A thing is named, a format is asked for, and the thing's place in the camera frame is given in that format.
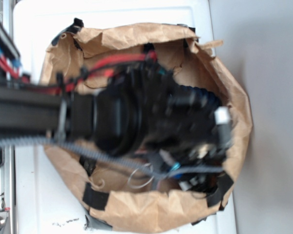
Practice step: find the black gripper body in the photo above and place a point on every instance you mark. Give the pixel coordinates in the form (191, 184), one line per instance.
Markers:
(186, 143)

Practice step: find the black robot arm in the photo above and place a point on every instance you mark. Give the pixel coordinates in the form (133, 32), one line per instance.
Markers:
(100, 126)

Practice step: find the brown paper bag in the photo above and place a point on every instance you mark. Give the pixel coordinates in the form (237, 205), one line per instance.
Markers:
(168, 207)

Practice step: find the white plastic bin lid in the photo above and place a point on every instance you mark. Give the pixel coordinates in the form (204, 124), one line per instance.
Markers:
(44, 203)

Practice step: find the dark blue rope toy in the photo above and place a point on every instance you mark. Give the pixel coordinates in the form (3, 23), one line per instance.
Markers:
(203, 97)

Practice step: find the aluminium frame rail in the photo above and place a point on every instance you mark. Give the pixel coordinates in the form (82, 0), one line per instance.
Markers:
(8, 219)

